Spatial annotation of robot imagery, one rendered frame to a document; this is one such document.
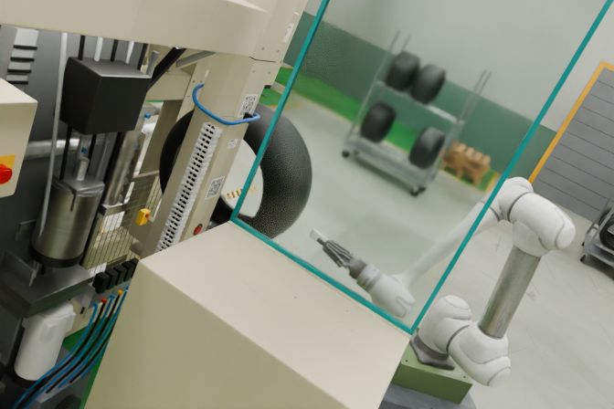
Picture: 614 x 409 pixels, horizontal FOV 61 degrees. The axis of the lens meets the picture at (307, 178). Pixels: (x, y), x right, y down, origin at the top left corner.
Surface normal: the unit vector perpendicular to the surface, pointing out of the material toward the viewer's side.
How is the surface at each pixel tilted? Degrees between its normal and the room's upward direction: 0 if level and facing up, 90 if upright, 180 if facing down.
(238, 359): 90
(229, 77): 90
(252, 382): 90
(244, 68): 90
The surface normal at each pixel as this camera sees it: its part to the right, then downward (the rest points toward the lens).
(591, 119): -0.40, 0.15
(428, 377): 0.07, 0.36
